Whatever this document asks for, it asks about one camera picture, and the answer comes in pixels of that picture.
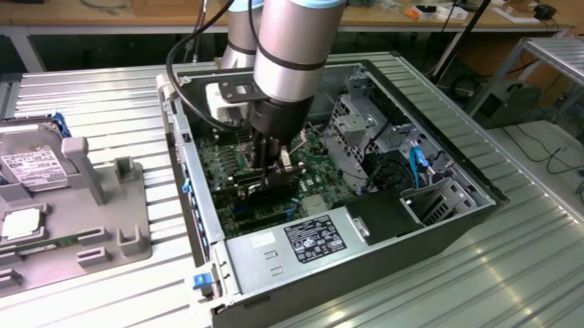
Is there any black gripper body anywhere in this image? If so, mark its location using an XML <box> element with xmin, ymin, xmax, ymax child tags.
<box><xmin>247</xmin><ymin>94</ymin><xmax>317</xmax><ymax>144</ymax></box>

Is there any thin grey braided cable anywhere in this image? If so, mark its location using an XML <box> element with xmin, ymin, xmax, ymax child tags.
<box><xmin>191</xmin><ymin>0</ymin><xmax>210</xmax><ymax>64</ymax></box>

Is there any silver perforated drive cage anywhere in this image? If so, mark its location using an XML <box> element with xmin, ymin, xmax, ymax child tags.
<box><xmin>324</xmin><ymin>66</ymin><xmax>415</xmax><ymax>192</ymax></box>

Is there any black plastic air shroud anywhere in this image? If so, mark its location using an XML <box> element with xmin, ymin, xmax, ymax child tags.
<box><xmin>332</xmin><ymin>190</ymin><xmax>427</xmax><ymax>247</ymax></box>

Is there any hard disk with white label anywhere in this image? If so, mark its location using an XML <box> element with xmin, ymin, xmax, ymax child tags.
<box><xmin>0</xmin><ymin>111</ymin><xmax>74</xmax><ymax>192</ymax></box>

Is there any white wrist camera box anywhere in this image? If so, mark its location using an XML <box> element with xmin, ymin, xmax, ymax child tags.
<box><xmin>205</xmin><ymin>83</ymin><xmax>253</xmax><ymax>122</ymax></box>

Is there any black stand pole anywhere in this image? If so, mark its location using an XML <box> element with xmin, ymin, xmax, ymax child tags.
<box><xmin>431</xmin><ymin>0</ymin><xmax>493</xmax><ymax>83</ymax></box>

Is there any silver chipset heatsink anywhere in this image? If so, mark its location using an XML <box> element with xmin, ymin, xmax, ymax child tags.
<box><xmin>298</xmin><ymin>195</ymin><xmax>333</xmax><ymax>216</ymax></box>

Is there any black power adapter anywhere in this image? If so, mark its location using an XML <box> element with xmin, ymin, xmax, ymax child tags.
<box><xmin>533</xmin><ymin>3</ymin><xmax>559</xmax><ymax>21</ymax></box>

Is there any grey parts rack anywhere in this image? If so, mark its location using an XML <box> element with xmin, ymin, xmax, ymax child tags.
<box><xmin>0</xmin><ymin>136</ymin><xmax>154</xmax><ymax>295</ymax></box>

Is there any open black PC case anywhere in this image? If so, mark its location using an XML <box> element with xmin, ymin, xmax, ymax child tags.
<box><xmin>157</xmin><ymin>58</ymin><xmax>511</xmax><ymax>328</ymax></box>

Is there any green motherboard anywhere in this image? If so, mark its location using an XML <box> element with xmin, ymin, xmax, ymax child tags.
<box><xmin>197</xmin><ymin>121</ymin><xmax>361</xmax><ymax>240</ymax></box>

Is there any blue card retainer clip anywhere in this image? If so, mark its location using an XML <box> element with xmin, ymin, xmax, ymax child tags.
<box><xmin>181</xmin><ymin>163</ymin><xmax>193</xmax><ymax>196</ymax></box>

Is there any white flat box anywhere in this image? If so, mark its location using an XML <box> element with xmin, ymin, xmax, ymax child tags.
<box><xmin>491</xmin><ymin>0</ymin><xmax>540</xmax><ymax>25</ymax></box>

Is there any grey disk bay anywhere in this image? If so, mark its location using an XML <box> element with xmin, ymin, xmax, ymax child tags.
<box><xmin>399</xmin><ymin>177</ymin><xmax>473</xmax><ymax>228</ymax></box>

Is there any silver CPU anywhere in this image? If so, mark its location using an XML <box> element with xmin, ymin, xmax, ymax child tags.
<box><xmin>0</xmin><ymin>208</ymin><xmax>44</xmax><ymax>240</ymax></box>

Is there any aluminium frame table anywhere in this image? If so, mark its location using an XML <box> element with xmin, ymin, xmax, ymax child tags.
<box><xmin>465</xmin><ymin>36</ymin><xmax>584</xmax><ymax>119</ymax></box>

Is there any green low-profile graphics card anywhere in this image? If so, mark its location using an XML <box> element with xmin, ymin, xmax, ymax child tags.
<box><xmin>218</xmin><ymin>178</ymin><xmax>297</xmax><ymax>211</ymax></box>

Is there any blue data wire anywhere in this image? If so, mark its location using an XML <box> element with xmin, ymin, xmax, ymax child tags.
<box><xmin>411</xmin><ymin>146</ymin><xmax>431</xmax><ymax>191</ymax></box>

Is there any black box device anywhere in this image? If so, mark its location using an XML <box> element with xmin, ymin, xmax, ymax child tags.
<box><xmin>473</xmin><ymin>83</ymin><xmax>543</xmax><ymax>130</ymax></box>

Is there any metal socket cover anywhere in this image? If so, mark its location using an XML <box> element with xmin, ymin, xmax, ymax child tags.
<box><xmin>290</xmin><ymin>128</ymin><xmax>309</xmax><ymax>154</ymax></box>

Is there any wooden desk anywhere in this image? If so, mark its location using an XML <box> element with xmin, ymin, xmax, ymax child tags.
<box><xmin>0</xmin><ymin>0</ymin><xmax>578</xmax><ymax>35</ymax></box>

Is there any orange and white box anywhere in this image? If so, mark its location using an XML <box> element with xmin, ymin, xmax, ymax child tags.
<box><xmin>404</xmin><ymin>5</ymin><xmax>471</xmax><ymax>21</ymax></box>

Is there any black expansion slot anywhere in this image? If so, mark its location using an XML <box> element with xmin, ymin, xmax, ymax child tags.
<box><xmin>237</xmin><ymin>214</ymin><xmax>293</xmax><ymax>234</ymax></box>

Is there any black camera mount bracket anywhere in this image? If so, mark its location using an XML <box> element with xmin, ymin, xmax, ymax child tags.
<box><xmin>218</xmin><ymin>79</ymin><xmax>272</xmax><ymax>104</ymax></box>

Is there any grey power supply unit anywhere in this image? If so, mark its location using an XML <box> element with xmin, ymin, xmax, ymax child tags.
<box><xmin>226</xmin><ymin>204</ymin><xmax>370</xmax><ymax>295</ymax></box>

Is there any thick black cable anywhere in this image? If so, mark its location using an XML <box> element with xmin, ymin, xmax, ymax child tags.
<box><xmin>165</xmin><ymin>0</ymin><xmax>250</xmax><ymax>133</ymax></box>

